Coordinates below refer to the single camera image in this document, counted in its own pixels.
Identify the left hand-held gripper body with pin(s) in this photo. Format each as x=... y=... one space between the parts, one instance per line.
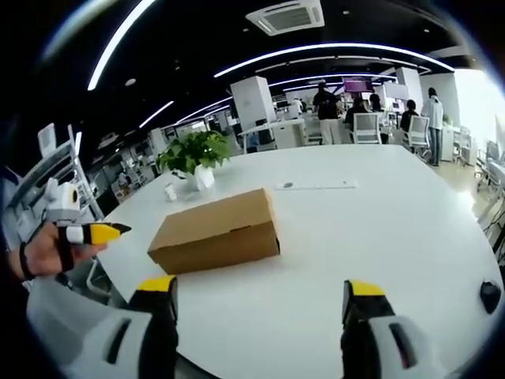
x=63 y=203

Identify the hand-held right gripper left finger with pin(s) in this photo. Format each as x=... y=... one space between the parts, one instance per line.
x=130 y=339

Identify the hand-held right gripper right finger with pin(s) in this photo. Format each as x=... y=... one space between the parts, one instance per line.
x=378 y=339

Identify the brown cardboard shoe box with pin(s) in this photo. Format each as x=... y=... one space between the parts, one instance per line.
x=221 y=233

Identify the person's left hand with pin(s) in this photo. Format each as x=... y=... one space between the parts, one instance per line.
x=51 y=248

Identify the black wristband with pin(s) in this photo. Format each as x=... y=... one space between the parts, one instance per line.
x=24 y=262

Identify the small white object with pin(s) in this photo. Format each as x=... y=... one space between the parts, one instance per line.
x=170 y=192

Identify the black computer mouse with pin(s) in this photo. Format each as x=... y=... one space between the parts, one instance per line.
x=490 y=296

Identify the white plant pot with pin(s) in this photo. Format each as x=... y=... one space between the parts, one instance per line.
x=204 y=176

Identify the green potted plant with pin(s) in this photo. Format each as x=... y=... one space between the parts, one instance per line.
x=195 y=152

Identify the white square pillar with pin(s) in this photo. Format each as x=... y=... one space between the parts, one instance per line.
x=254 y=104

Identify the white mesh office chair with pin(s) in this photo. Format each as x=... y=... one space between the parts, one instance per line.
x=367 y=128
x=419 y=134

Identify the white office desk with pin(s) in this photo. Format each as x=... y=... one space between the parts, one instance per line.
x=290 y=132

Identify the purple display screen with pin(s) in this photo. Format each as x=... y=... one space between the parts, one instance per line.
x=357 y=85

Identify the ceiling air conditioner vent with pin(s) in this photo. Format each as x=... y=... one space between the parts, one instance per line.
x=287 y=16

